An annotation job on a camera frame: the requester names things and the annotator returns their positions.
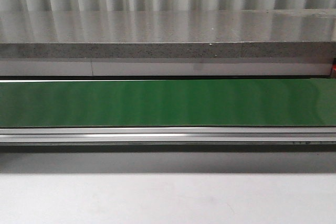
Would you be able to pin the green conveyor belt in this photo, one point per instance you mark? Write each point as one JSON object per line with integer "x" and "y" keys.
{"x": 218, "y": 102}

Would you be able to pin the aluminium conveyor frame rail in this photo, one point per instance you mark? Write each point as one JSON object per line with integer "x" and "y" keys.
{"x": 167, "y": 135}

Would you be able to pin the grey stone counter ledge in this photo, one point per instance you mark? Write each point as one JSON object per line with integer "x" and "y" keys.
{"x": 216, "y": 43}

